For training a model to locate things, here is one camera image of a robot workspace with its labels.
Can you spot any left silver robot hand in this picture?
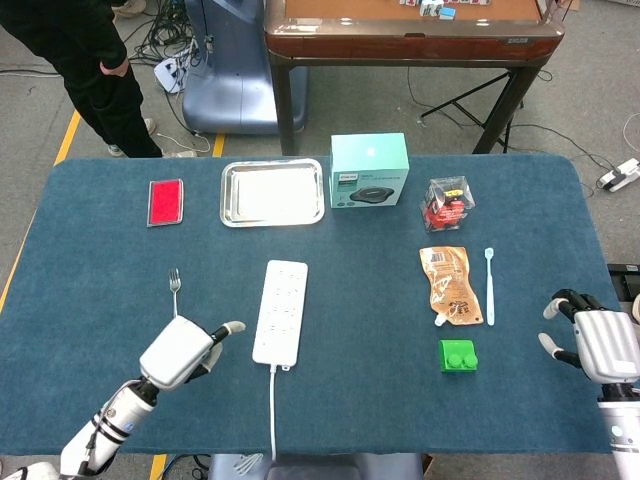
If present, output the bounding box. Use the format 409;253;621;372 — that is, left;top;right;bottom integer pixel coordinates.
138;315;247;392

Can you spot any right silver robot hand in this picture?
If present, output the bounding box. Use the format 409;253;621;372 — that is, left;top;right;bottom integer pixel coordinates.
538;288;640;385

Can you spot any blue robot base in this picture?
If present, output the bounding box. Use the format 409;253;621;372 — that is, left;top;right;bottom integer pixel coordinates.
181;0;309;135

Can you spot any white floor power strip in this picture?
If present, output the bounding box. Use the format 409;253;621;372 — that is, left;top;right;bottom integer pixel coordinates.
153;54;194;94

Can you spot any silver metal fork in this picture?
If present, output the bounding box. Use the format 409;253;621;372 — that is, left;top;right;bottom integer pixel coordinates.
168;267;182;318

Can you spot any light blue toothbrush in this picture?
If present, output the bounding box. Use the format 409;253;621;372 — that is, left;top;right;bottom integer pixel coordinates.
483;247;496;327

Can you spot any green plastic block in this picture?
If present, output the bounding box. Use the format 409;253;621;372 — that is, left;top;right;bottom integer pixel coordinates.
438;338;479;375

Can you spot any red stamp pad case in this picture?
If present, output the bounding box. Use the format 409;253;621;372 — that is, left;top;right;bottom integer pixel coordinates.
146;178;185;229

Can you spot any brown spouted drink pouch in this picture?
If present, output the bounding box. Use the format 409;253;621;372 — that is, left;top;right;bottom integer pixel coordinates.
418;245;485;328

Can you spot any white extension socket on floor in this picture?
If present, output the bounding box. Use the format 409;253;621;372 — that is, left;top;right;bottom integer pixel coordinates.
598;157;640;194

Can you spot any blue tablecloth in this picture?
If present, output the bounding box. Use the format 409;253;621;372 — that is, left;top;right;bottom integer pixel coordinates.
0;153;640;457

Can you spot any stainless steel tray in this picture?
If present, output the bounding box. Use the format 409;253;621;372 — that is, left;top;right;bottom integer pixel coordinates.
219;157;327;229

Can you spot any clear box with red capsules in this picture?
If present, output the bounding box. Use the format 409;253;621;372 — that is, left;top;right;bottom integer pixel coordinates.
419;175;476;236

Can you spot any teal Philips speaker box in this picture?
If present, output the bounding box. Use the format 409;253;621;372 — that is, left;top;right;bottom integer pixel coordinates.
329;132;411;211

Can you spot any person in black clothes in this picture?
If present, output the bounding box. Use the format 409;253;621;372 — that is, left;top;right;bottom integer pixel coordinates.
0;0;198;160

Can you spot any brown mahjong table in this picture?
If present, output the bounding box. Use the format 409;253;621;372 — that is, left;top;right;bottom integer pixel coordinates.
263;0;566;156

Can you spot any white cable with plug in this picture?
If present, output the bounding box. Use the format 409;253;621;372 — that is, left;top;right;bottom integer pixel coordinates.
268;363;279;460

